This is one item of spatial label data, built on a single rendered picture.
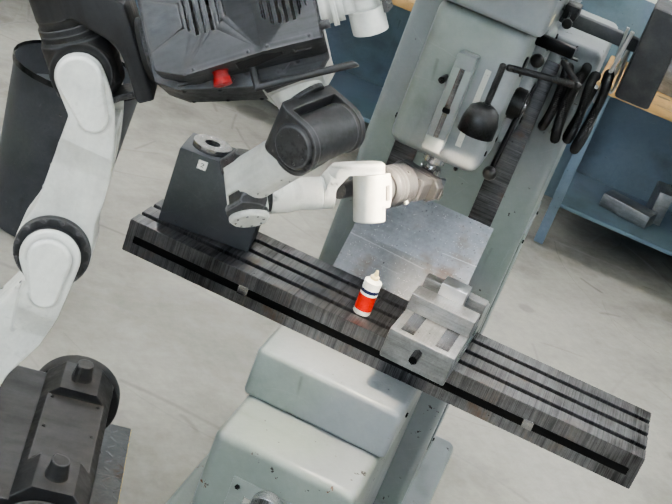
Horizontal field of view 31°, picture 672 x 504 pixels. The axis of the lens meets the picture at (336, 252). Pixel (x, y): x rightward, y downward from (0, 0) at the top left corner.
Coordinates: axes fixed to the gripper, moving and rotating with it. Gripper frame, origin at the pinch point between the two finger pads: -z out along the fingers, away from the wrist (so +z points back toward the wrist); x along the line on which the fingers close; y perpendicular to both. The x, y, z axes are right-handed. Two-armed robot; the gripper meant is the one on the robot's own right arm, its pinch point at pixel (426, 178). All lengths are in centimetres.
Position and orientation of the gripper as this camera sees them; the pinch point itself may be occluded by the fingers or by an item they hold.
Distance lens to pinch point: 262.5
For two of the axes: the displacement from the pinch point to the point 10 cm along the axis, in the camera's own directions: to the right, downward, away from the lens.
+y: -3.3, 8.6, 3.9
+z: -5.6, 1.6, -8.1
